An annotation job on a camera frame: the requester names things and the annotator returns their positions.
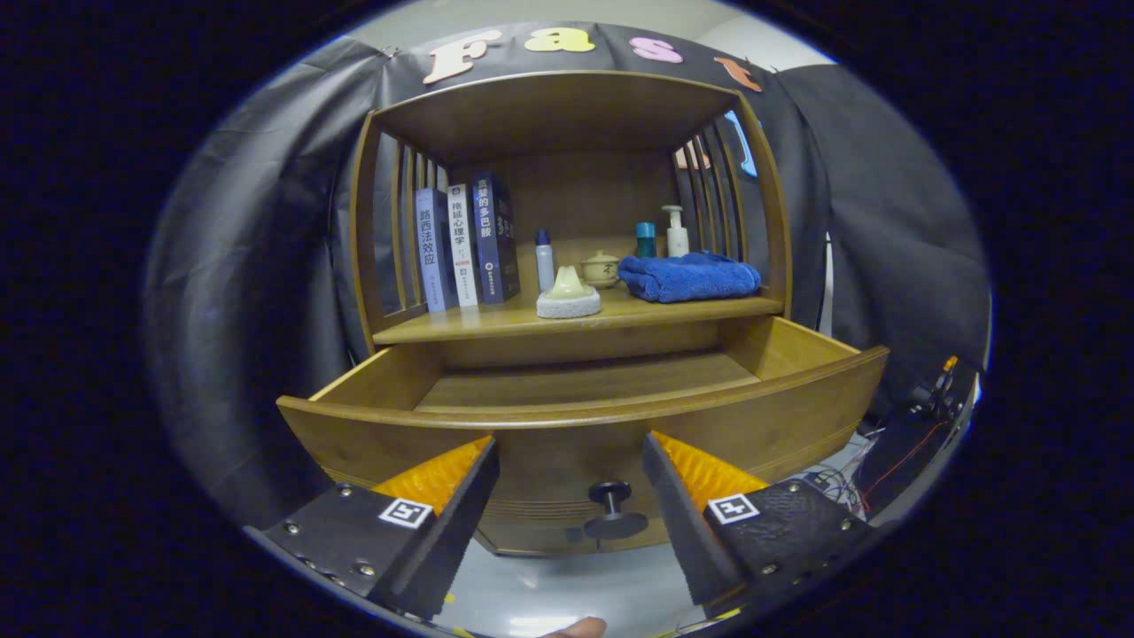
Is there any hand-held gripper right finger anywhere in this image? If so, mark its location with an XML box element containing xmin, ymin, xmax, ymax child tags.
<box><xmin>641</xmin><ymin>431</ymin><xmax>882</xmax><ymax>621</ymax></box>

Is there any beige lidded teacup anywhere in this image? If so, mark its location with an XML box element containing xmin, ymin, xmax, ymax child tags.
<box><xmin>580</xmin><ymin>250</ymin><xmax>621</xmax><ymax>290</ymax></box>

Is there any light blue book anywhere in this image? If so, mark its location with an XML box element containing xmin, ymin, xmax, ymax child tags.
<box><xmin>415</xmin><ymin>187</ymin><xmax>459</xmax><ymax>313</ymax></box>

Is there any folded blue towel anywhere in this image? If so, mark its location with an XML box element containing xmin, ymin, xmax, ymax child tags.
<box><xmin>617</xmin><ymin>252</ymin><xmax>763</xmax><ymax>304</ymax></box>

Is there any wooden drawer with black knob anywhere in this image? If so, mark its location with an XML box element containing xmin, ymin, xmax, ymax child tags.
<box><xmin>276</xmin><ymin>315</ymin><xmax>889</xmax><ymax>557</ymax></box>

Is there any white pump bottle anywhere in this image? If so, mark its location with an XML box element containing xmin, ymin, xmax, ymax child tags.
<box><xmin>662</xmin><ymin>205</ymin><xmax>690</xmax><ymax>259</ymax></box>

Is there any dark blue book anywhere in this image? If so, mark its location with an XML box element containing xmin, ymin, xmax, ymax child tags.
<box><xmin>470</xmin><ymin>171</ymin><xmax>521</xmax><ymax>305</ymax></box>

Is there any orange and black clamp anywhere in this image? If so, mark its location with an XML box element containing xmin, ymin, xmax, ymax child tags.
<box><xmin>913</xmin><ymin>354</ymin><xmax>962</xmax><ymax>417</ymax></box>

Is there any wooden cabinet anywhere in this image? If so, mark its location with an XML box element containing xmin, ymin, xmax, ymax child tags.
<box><xmin>348</xmin><ymin>71</ymin><xmax>792</xmax><ymax>557</ymax></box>

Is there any wooden countertop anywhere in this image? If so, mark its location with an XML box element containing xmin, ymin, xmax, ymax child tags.
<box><xmin>372</xmin><ymin>284</ymin><xmax>785</xmax><ymax>346</ymax></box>

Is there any white spine book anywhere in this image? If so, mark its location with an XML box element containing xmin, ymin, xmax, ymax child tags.
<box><xmin>447</xmin><ymin>183</ymin><xmax>480</xmax><ymax>308</ymax></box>

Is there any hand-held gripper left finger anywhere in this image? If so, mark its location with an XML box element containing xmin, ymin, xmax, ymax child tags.
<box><xmin>244</xmin><ymin>434</ymin><xmax>501</xmax><ymax>621</ymax></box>

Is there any tangle of cables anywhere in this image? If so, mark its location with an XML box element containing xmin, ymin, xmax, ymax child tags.
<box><xmin>797</xmin><ymin>416</ymin><xmax>949</xmax><ymax>519</ymax></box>

